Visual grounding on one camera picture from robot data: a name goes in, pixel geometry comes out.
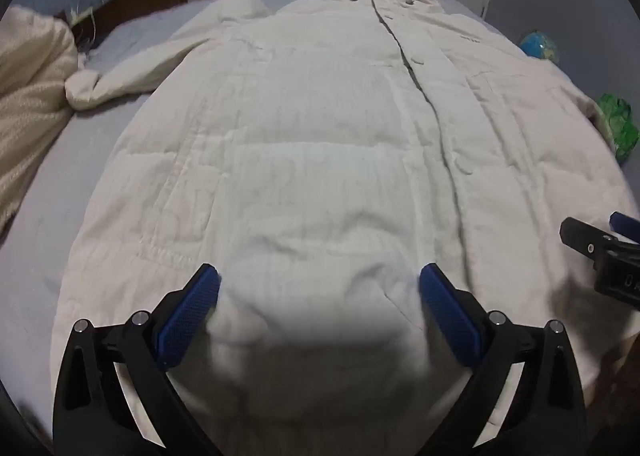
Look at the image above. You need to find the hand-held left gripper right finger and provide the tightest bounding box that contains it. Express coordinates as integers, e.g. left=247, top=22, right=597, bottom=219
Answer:
left=419, top=263, right=587, bottom=456

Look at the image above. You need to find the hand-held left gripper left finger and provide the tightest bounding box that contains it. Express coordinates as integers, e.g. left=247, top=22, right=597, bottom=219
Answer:
left=52, top=263, right=223, bottom=456

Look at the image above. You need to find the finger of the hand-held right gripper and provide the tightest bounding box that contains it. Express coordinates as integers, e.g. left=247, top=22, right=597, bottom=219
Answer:
left=560, top=217, right=640, bottom=263
left=609, top=211, right=640, bottom=237

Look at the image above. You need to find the white hooded padded coat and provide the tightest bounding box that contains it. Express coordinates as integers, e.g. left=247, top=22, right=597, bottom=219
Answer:
left=50, top=0, right=640, bottom=456

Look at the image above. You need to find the green shopping bag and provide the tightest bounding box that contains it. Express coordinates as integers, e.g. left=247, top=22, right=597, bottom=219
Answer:
left=597, top=93, right=640, bottom=162

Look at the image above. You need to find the bed with grey sheet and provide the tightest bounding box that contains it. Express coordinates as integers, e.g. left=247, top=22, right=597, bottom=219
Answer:
left=0, top=0, right=591, bottom=456

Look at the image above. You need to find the blue desk globe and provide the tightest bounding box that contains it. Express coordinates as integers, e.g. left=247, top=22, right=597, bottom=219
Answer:
left=520, top=29, right=558, bottom=62

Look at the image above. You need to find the cream knitted blanket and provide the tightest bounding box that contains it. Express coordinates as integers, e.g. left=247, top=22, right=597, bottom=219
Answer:
left=0, top=5, right=81, bottom=237

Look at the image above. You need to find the white charger cable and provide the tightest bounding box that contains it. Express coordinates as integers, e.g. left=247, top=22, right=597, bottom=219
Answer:
left=74, top=1, right=103, bottom=57

